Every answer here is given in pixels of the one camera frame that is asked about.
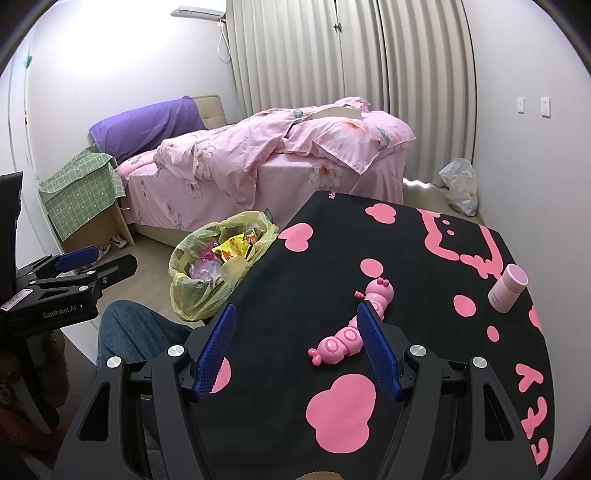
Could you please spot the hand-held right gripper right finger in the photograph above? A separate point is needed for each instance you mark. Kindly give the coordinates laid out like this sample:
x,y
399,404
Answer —
x,y
376,350

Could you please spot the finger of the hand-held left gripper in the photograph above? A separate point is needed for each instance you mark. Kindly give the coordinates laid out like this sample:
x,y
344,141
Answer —
x,y
76,258
120,269

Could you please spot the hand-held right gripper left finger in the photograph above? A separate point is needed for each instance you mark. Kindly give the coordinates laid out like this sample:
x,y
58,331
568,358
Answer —
x,y
217,355

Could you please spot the yellow snack wrapper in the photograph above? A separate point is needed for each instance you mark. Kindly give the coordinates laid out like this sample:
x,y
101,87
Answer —
x,y
231,247

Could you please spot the person's left forearm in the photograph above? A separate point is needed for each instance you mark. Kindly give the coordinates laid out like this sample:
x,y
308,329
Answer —
x,y
53,364

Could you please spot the pink slipper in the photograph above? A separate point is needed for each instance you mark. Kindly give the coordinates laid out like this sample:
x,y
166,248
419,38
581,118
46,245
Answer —
x,y
102,251

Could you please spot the white shoe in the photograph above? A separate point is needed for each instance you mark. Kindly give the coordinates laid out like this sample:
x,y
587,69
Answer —
x,y
120,240

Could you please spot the wooden nightstand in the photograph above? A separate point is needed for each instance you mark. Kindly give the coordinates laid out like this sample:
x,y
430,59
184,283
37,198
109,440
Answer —
x,y
99,226

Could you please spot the pink caterpillar toy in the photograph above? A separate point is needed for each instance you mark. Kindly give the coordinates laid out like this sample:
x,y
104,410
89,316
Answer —
x,y
337,344

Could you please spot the white wardrobe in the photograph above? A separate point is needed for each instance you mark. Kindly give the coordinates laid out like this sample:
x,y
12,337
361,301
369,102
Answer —
x,y
30,221

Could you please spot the green checked cloth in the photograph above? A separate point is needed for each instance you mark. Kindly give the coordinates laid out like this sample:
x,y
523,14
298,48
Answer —
x,y
74,198

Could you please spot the person's leg in jeans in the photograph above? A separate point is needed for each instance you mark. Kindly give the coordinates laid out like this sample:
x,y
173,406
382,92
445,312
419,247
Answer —
x,y
134,332

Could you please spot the pink bottle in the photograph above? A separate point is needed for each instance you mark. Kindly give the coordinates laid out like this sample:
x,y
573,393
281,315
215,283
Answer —
x,y
505,290

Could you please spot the purple pillow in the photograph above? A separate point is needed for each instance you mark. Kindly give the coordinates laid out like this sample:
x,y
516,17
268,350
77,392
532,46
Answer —
x,y
138,127

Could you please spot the pink floral quilt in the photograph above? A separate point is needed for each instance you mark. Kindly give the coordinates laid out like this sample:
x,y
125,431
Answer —
x,y
221,147

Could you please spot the white plastic bag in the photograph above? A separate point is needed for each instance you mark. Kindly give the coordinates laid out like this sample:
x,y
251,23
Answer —
x,y
459,189

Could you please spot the beige headboard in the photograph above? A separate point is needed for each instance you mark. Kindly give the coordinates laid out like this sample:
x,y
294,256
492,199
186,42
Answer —
x,y
212,110

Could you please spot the bed with pink sheet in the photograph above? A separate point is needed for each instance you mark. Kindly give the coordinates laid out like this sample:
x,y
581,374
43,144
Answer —
x,y
286,180

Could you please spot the beige flat object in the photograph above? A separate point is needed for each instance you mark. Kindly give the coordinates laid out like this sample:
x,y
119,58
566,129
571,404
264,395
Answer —
x,y
341,113

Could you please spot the white air conditioner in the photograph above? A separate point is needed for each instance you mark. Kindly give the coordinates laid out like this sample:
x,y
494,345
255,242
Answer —
x,y
198,10

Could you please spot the white pleated curtain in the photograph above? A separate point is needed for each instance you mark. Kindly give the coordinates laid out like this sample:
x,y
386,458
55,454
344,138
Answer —
x,y
286,55

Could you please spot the white wall switch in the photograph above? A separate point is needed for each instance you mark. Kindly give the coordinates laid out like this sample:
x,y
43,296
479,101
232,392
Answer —
x,y
521,104
545,106

